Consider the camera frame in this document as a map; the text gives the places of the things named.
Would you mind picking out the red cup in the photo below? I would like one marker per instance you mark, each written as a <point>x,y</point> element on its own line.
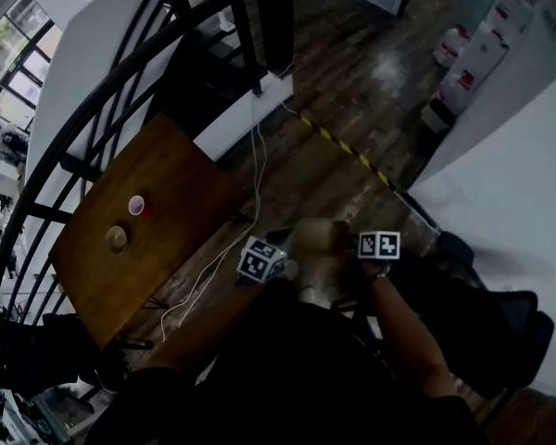
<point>138,205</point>

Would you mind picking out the person's right forearm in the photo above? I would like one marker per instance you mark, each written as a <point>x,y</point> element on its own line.
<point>408,332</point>

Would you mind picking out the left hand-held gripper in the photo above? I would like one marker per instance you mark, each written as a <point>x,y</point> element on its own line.
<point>259,260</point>

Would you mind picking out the white waste bin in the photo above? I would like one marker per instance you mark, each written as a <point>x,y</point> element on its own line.
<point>438,115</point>

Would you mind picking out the person's dark t-shirt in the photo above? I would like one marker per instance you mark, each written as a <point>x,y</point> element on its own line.
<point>296,387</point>

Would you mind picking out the person's left forearm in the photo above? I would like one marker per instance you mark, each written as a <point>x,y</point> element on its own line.
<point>204,336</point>

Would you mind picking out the black metal stair railing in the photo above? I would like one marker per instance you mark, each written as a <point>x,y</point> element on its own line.
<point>97,109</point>

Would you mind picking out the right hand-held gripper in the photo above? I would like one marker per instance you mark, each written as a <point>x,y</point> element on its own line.
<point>380,246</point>

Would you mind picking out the beige plastic bowl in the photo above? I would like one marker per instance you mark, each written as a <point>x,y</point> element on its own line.
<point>117,238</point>

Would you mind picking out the window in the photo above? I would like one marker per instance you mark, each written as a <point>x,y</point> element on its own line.
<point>14,58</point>

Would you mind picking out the beige rectangular plastic tray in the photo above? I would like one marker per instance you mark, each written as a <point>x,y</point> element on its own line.
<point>319,235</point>

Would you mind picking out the yellow-black floor tape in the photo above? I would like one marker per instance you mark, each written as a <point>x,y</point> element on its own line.
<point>347,148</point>

